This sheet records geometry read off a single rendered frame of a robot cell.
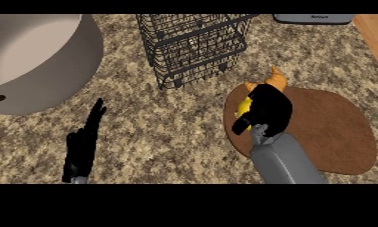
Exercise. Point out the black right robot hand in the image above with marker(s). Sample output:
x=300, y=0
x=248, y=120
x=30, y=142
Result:
x=269, y=108

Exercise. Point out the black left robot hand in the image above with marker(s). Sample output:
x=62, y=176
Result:
x=82, y=146

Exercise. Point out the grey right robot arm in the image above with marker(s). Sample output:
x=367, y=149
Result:
x=282, y=159

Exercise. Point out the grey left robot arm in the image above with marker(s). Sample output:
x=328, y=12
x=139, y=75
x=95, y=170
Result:
x=80, y=180

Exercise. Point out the yellow lemon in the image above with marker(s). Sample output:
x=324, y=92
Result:
x=242, y=106

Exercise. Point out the brown oval cutting board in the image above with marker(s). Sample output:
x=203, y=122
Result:
x=325, y=131

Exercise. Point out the orange croissant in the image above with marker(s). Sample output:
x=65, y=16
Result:
x=276, y=81

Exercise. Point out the grey sink basin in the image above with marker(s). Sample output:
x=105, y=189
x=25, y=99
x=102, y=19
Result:
x=42, y=61

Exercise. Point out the grey appliance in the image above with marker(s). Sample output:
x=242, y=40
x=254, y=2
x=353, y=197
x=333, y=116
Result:
x=313, y=18

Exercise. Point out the pale wooden panel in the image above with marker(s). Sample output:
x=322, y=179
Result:
x=368, y=31

